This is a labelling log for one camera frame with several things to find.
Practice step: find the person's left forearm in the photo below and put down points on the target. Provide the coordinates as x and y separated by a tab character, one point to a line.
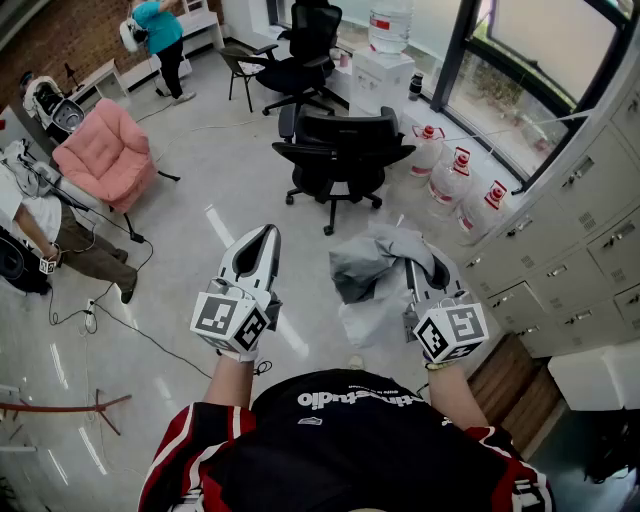
231	380

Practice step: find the grey metal locker cabinet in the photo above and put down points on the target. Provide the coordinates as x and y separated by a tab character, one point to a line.
565	235

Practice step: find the black bag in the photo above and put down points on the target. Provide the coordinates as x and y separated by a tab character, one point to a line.
612	452

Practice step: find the white low desk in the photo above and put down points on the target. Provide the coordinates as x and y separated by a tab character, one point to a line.
102	80

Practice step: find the red-capped water jug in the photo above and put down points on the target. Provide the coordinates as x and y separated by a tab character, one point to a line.
450	177
481	212
426	150

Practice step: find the black low-back office chair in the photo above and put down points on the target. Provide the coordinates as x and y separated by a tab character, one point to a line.
340	150

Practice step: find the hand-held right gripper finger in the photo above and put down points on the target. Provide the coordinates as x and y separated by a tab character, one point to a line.
413	275
450	270

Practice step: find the pink cup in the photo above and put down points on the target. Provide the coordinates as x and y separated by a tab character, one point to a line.
344	59

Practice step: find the white foam box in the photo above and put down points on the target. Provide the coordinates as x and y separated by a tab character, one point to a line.
595	375

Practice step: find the red coat rack base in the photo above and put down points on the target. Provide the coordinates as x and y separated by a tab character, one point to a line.
65	408

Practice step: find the dark folding chair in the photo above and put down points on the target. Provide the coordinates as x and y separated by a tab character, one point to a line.
240	62

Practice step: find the grey clothing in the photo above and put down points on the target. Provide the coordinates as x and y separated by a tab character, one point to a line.
370	270

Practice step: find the black desk lamp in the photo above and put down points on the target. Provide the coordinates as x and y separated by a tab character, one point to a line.
72	75

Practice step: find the brown wooden bench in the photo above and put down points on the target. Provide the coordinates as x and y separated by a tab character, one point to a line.
515	385

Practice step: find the person's black red jersey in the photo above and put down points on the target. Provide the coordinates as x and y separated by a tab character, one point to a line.
345	450

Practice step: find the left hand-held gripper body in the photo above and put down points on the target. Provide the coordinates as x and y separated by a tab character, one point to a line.
227	317

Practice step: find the white water dispenser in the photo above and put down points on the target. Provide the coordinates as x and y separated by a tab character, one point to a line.
380	82

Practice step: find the person's shoe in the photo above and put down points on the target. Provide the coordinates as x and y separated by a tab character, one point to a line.
355	362

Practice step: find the white robot device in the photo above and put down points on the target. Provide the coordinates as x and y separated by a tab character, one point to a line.
52	105

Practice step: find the large clear water bottle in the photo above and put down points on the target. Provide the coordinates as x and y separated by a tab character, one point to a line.
391	25

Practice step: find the person's right forearm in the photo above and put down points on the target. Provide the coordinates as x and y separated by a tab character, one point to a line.
452	395

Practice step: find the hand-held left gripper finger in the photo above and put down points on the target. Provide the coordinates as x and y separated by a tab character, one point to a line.
274	260
235	246

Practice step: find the black thermos flask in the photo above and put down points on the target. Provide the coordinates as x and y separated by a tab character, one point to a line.
416	86

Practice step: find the black backpack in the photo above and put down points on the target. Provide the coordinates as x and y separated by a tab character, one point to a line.
20	262

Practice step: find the pink armchair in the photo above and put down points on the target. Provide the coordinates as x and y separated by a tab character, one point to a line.
107	150

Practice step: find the white power strip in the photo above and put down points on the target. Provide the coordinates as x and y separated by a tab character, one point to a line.
90	315

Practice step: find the black high-back office chair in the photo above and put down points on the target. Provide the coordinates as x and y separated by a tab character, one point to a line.
305	50

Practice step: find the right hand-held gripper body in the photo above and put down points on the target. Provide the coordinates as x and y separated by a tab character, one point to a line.
450	327

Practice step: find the white shelf unit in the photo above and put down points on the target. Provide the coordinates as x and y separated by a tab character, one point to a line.
202	22

